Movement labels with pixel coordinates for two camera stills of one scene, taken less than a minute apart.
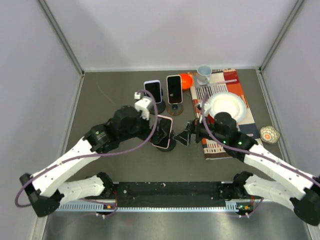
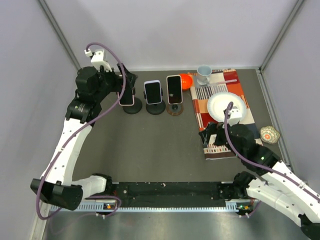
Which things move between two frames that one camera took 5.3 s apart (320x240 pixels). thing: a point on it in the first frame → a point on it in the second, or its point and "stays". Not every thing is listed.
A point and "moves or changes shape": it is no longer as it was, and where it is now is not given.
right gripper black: (193, 127) → (213, 128)
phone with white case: (174, 89) stays
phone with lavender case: (154, 87) stays
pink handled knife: (223, 81) stays
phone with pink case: (162, 135) → (127, 98)
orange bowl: (187, 81) stays
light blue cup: (204, 72) stays
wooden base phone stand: (175, 109) stays
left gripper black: (147, 130) → (130, 78)
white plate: (227, 102) stays
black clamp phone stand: (160, 107) stays
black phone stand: (171, 145) moves or changes shape
